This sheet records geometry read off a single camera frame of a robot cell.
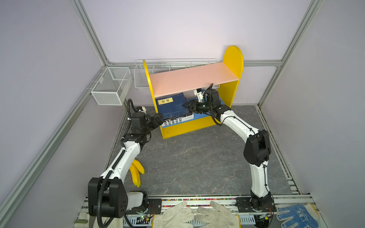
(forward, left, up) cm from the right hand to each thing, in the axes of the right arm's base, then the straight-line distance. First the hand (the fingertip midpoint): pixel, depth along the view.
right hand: (184, 107), depth 85 cm
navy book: (+1, +7, +1) cm, 7 cm away
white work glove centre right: (-53, -19, -26) cm, 62 cm away
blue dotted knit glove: (-52, -61, -26) cm, 84 cm away
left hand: (-7, +15, -3) cm, 17 cm away
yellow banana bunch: (-30, +28, -21) cm, 46 cm away
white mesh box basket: (+23, +53, -2) cm, 57 cm away
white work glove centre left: (-52, +3, -25) cm, 58 cm away
